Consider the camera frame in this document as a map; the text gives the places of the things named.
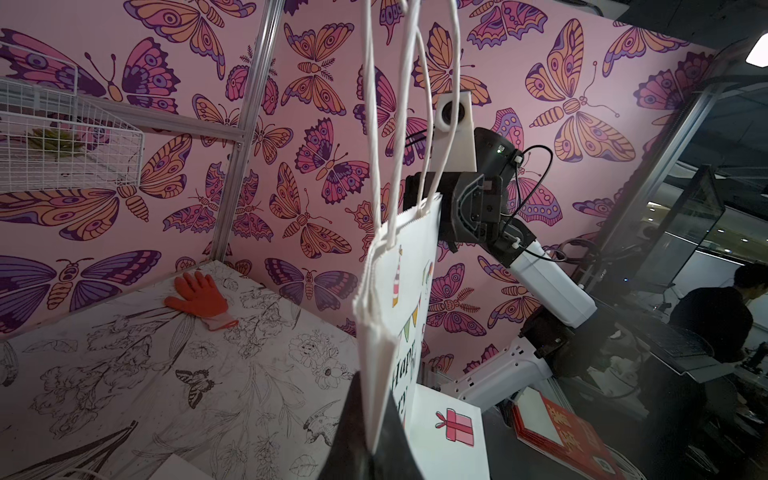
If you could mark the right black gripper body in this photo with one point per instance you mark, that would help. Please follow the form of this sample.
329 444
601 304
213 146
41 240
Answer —
470 207

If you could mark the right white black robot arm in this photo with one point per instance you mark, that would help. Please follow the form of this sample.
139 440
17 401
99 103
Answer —
552 307

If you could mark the white wire wall basket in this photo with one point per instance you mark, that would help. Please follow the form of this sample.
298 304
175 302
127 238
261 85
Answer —
41 90

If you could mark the small plant in basket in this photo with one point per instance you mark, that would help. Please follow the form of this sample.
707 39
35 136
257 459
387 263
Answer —
54 143

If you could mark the red printed box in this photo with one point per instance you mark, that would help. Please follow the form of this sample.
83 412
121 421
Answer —
562 436

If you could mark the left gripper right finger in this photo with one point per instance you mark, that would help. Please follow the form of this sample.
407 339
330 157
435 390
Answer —
394 457

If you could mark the red rubber glove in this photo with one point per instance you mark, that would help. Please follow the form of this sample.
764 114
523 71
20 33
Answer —
199 296

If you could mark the white paper gift bag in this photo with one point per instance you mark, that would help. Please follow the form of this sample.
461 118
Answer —
176 468

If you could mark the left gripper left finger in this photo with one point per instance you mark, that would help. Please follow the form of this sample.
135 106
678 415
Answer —
349 457

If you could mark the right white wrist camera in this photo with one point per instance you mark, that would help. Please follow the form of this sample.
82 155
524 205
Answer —
457 144

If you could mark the seated person dark shirt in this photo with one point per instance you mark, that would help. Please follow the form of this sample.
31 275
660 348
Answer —
720 315

